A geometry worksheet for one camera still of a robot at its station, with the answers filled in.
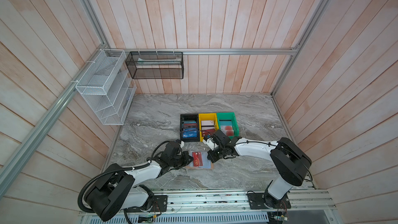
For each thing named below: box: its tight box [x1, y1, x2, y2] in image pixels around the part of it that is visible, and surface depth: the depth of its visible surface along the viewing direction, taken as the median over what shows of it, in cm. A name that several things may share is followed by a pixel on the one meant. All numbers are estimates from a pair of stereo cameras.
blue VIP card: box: [182, 130, 198, 138], surface depth 97 cm
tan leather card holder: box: [185, 150, 215, 170], surface depth 87 cm
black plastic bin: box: [179, 113, 201, 143], surface depth 97 cm
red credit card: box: [191, 151, 204, 167], surface depth 88 cm
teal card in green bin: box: [219, 120, 233, 126], surface depth 103 cm
